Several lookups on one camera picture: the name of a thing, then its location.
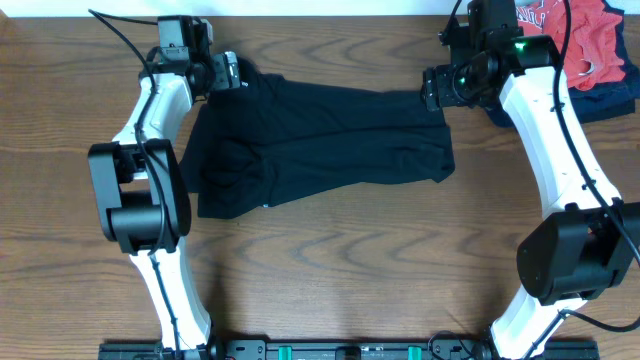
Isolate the black t-shirt with logo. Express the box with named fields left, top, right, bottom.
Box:
left=180, top=59, right=455, bottom=219

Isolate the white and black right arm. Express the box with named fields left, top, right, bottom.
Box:
left=422, top=33, right=639, bottom=359

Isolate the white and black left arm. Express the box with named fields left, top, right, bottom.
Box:
left=88, top=62, right=227, bottom=359

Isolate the red crumpled shirt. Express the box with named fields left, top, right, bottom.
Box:
left=516, top=0, right=625, bottom=92

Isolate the navy blue crumpled garment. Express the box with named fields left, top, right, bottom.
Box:
left=484, top=0, right=640, bottom=129

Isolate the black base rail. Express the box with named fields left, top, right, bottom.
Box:
left=97, top=333, right=601, bottom=360

